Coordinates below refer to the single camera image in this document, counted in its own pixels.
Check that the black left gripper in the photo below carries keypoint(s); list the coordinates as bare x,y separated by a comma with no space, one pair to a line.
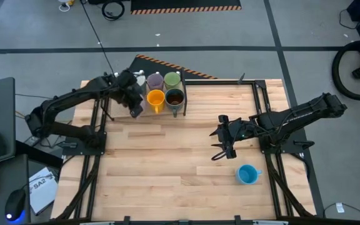
128,89

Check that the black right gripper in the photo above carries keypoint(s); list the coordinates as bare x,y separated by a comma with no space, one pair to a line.
242,131

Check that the yellow mug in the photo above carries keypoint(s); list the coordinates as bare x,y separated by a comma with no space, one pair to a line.
155,98

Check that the purple ribbed mug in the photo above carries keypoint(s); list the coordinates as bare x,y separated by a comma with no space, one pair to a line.
155,82

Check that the dark speckled teal brown mug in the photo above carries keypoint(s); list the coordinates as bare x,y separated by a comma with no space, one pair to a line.
174,98

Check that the green ribbed mug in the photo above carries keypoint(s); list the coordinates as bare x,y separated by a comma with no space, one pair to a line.
172,79

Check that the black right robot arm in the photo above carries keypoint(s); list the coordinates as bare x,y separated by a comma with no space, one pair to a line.
308,109

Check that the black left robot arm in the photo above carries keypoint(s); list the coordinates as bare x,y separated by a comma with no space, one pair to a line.
67,97

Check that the light blue mug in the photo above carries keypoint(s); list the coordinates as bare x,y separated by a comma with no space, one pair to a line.
247,175

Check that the black hazard-striped floor mat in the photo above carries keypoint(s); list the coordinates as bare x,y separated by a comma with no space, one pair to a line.
183,4
148,67

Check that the white printed booklet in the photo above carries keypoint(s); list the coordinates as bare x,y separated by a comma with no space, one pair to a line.
42,190

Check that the orange black vacuum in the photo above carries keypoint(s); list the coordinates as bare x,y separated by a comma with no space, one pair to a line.
335,70

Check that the white paper tag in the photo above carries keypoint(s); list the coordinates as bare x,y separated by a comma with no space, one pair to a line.
340,207

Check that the dark grey desk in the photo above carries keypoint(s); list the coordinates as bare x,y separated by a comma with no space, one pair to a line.
5,175

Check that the black computer mouse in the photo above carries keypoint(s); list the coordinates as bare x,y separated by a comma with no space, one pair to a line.
14,203

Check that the wooden shelf with black frame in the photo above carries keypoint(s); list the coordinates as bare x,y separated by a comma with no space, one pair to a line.
122,112

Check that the black aluminium table frame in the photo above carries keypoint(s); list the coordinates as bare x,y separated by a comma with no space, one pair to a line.
217,82

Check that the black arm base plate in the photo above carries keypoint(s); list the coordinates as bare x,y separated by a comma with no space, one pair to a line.
73,150
302,144

